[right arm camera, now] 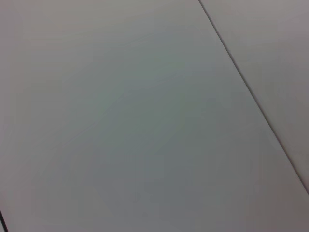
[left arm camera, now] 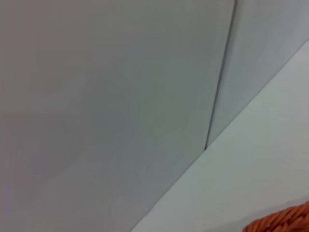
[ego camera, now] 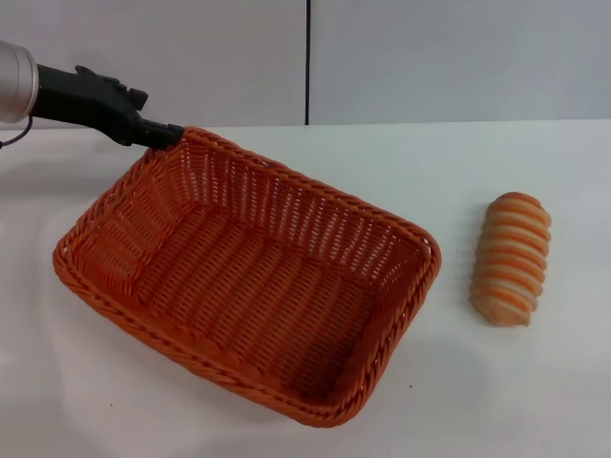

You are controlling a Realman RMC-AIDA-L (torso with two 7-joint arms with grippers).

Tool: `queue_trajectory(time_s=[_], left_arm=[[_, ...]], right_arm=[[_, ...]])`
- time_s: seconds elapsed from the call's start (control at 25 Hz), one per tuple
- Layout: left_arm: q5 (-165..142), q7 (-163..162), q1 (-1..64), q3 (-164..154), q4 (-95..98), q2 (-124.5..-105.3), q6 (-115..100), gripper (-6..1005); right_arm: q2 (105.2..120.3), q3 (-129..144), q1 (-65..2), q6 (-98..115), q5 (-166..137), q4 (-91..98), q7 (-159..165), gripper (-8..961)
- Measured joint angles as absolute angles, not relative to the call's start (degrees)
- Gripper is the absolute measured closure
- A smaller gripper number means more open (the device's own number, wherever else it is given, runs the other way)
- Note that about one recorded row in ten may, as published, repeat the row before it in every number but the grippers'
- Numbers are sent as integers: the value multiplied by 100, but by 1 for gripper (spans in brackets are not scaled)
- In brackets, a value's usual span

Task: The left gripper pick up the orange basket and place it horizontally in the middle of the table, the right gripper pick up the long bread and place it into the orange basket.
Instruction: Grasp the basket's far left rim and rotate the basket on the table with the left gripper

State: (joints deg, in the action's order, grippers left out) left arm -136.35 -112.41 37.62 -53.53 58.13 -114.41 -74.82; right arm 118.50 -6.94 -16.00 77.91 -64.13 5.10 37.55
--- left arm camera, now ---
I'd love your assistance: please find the orange woven rectangular basket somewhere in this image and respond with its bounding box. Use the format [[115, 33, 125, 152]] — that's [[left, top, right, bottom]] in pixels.
[[242, 200, 309, 232]]

